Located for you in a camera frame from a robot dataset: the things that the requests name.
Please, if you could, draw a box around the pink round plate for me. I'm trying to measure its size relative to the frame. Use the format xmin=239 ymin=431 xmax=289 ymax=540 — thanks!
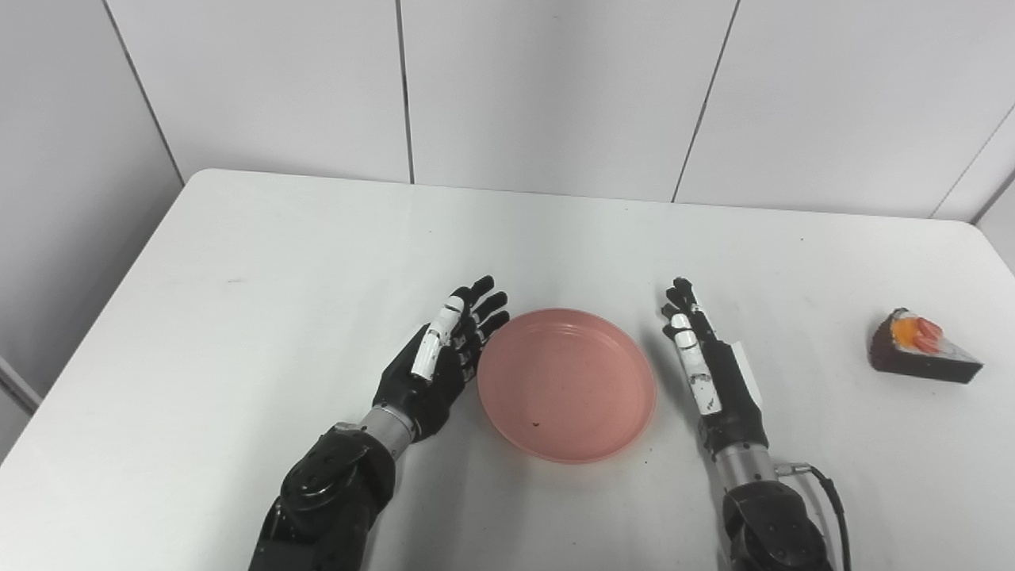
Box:
xmin=477 ymin=308 xmax=657 ymax=465

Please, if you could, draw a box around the chocolate cake slice with fruit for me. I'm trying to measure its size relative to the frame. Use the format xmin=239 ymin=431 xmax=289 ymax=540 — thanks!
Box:
xmin=868 ymin=308 xmax=984 ymax=385

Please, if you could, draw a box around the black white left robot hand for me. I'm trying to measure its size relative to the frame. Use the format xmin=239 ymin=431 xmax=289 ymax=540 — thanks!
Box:
xmin=373 ymin=275 xmax=511 ymax=443

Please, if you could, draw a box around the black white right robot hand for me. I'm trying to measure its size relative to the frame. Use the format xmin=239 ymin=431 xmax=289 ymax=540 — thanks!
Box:
xmin=661 ymin=278 xmax=770 ymax=457

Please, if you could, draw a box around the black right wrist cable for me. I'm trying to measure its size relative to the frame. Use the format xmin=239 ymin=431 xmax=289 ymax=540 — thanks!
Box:
xmin=776 ymin=462 xmax=851 ymax=571

